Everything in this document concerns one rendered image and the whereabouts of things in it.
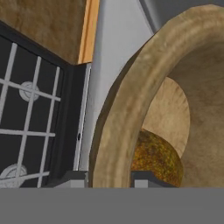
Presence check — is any orange wooden cupboard edge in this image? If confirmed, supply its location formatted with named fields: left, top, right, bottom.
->
left=77, top=0, right=101, bottom=65

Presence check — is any black hob with grey grates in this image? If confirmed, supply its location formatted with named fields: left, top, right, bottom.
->
left=0, top=20, right=92, bottom=189

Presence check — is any green-brown avocado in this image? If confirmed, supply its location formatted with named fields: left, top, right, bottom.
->
left=129, top=129, right=185, bottom=188

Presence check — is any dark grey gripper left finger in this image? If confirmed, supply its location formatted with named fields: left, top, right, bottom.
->
left=44, top=170, right=89, bottom=189

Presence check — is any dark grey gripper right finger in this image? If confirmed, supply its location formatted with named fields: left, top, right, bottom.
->
left=129, top=171, right=175, bottom=189

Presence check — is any tan wooden bowl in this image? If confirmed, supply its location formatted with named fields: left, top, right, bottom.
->
left=87, top=3, right=224, bottom=189

